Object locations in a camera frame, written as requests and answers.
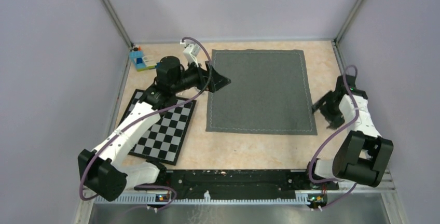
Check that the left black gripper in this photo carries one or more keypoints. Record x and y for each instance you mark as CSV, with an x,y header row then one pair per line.
x,y
203,75

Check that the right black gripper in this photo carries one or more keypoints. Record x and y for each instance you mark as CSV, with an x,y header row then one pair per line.
x,y
334,121

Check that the grey cloth napkin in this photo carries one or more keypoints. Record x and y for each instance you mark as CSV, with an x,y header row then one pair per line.
x,y
269,93

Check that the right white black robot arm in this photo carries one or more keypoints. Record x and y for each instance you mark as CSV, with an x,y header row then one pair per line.
x,y
364,155

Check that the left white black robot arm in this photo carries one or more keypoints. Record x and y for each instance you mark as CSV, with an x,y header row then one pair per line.
x,y
101,169

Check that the colourful toy brick block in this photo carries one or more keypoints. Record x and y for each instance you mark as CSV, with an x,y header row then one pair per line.
x,y
140,61

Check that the black white checkerboard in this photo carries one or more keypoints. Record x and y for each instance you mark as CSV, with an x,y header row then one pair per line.
x,y
164,140

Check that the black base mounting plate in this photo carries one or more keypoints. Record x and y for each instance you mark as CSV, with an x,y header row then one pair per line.
x,y
238,184

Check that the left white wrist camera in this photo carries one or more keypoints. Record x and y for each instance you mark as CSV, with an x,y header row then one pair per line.
x,y
190,52

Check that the grey slotted cable duct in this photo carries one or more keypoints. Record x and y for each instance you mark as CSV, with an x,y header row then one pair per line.
x,y
151,199

